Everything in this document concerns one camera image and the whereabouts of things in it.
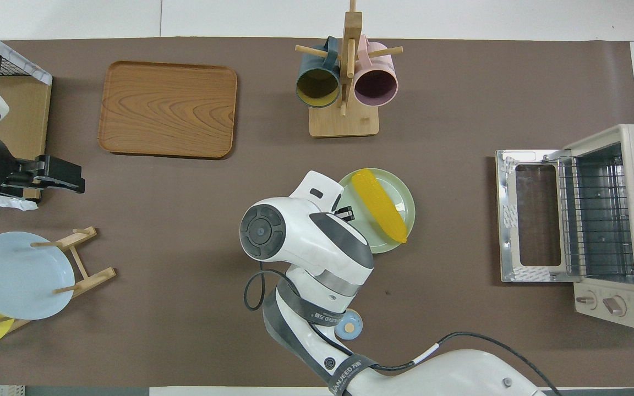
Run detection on wooden mug tree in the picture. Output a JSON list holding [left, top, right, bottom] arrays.
[[295, 0, 404, 138]]

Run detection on light green plate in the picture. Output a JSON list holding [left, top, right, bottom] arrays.
[[339, 168, 416, 254]]

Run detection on yellow corn cob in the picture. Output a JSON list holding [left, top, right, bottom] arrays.
[[351, 169, 407, 244]]

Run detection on metal oven wire rack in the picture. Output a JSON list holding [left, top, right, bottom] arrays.
[[558, 157, 634, 276]]

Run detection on brown table mat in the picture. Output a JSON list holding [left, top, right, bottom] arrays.
[[0, 37, 634, 388]]

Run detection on wire basket with wooden shelves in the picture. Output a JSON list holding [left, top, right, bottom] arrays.
[[0, 22, 53, 212]]

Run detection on wooden plate rack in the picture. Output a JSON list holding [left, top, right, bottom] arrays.
[[0, 226, 117, 333]]

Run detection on wooden wire shelf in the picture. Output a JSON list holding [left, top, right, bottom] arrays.
[[0, 22, 53, 212]]

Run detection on light blue plate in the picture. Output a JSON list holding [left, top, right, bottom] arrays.
[[0, 232, 75, 321]]

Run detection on dark blue mug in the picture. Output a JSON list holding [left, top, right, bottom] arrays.
[[295, 37, 341, 109]]

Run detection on pink mug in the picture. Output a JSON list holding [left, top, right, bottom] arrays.
[[353, 35, 399, 107]]

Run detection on glass oven door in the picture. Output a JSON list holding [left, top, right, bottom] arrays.
[[496, 150, 582, 283]]

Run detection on brown wooden tray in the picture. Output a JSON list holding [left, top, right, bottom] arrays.
[[98, 60, 238, 160]]

